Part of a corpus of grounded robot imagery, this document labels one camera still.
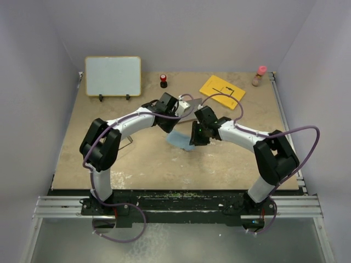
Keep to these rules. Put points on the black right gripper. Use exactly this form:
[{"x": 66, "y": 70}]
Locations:
[{"x": 195, "y": 139}]

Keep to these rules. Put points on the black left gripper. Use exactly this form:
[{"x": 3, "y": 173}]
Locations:
[{"x": 169, "y": 129}]

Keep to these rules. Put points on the blue cleaning cloth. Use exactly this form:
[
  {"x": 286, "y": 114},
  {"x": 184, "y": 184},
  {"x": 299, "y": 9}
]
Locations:
[{"x": 179, "y": 140}]

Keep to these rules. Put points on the pink glasses case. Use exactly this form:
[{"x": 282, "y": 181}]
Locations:
[{"x": 190, "y": 112}]

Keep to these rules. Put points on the thin framed sunglasses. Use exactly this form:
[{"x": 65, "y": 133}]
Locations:
[{"x": 125, "y": 142}]

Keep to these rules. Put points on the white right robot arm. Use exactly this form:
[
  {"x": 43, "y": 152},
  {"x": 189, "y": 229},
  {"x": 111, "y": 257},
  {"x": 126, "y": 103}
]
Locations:
[{"x": 275, "y": 158}]

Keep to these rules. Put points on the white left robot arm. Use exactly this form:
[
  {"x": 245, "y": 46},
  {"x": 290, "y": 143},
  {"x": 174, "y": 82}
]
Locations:
[{"x": 101, "y": 145}]

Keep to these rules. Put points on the red and black stamp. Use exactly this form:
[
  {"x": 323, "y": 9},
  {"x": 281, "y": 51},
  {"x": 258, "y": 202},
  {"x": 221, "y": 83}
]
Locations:
[{"x": 163, "y": 81}]

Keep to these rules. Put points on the yellow book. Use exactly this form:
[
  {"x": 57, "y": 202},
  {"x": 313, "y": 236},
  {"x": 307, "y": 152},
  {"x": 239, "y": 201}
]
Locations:
[{"x": 216, "y": 85}]

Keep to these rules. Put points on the small whiteboard on stand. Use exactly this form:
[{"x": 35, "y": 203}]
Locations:
[{"x": 113, "y": 76}]

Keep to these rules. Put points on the pink capped small bottle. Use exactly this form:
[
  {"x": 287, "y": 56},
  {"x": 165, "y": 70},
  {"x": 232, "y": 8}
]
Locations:
[{"x": 259, "y": 75}]

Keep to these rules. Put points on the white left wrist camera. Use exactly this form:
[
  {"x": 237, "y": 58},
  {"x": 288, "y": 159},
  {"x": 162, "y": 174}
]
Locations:
[{"x": 181, "y": 107}]

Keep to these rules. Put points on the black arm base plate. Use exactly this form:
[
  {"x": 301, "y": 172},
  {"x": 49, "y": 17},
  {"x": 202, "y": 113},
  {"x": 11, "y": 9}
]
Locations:
[{"x": 228, "y": 207}]

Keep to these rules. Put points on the aluminium rail frame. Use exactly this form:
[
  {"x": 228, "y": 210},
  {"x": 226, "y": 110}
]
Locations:
[{"x": 59, "y": 207}]

